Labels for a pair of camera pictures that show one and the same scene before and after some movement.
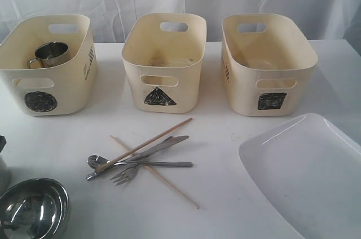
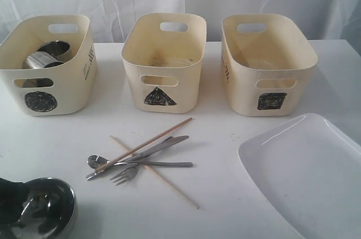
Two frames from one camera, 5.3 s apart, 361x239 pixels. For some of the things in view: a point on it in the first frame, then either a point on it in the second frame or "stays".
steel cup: x=5 y=176 → x=48 y=55
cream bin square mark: x=266 y=61 stays
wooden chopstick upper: x=100 y=169 stays
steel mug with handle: x=51 y=53 stays
